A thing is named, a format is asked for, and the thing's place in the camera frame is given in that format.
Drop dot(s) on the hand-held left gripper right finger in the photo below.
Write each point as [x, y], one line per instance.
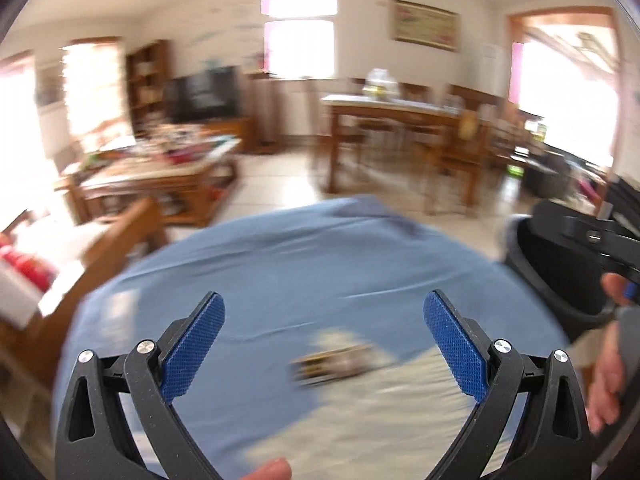
[455, 345]

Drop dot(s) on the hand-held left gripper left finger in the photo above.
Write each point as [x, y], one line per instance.
[195, 345]

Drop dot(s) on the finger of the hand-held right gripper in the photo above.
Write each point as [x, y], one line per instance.
[592, 235]

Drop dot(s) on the black trash bin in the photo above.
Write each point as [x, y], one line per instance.
[545, 270]

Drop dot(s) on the black and yellow wrapper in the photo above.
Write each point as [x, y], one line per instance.
[330, 362]

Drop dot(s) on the person's right hand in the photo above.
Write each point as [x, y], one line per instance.
[605, 385]

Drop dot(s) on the person's left hand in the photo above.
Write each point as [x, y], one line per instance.
[270, 471]

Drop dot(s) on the wooden sofa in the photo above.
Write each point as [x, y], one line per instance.
[115, 245]

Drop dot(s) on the blue tablecloth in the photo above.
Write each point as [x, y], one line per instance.
[300, 270]

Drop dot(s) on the wooden dining chair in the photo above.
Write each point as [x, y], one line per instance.
[340, 130]
[460, 160]

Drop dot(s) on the wooden coffee table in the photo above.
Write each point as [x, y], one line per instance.
[150, 175]

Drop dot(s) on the red cushion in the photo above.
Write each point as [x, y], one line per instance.
[22, 265]

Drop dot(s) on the wooden dining table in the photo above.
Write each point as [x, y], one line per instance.
[400, 110]

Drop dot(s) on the tall wooden stand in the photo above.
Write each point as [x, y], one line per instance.
[260, 110]

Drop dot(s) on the flat screen television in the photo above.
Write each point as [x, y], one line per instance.
[202, 94]

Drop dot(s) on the clear plastic bag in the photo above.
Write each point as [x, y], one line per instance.
[382, 85]

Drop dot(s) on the wooden bookshelf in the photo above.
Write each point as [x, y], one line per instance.
[147, 80]

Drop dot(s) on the wide framed picture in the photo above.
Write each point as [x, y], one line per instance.
[424, 25]

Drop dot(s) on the window with roller blind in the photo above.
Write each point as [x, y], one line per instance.
[92, 95]

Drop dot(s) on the bright balcony window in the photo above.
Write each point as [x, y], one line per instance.
[22, 135]

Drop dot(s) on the small framed picture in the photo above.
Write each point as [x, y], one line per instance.
[48, 85]

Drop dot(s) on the white framed window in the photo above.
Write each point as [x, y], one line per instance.
[299, 40]

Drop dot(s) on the black folded frame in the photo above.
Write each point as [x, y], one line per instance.
[622, 205]

